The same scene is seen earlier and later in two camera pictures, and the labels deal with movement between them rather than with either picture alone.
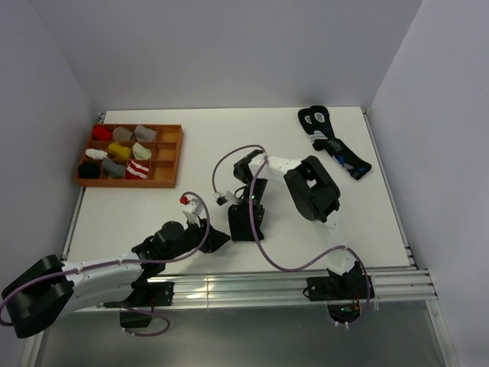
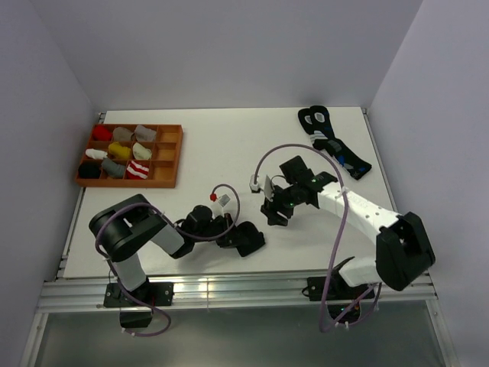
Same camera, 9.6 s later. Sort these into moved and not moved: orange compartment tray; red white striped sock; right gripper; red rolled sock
Moved: right gripper
Not moved: red white striped sock; orange compartment tray; red rolled sock
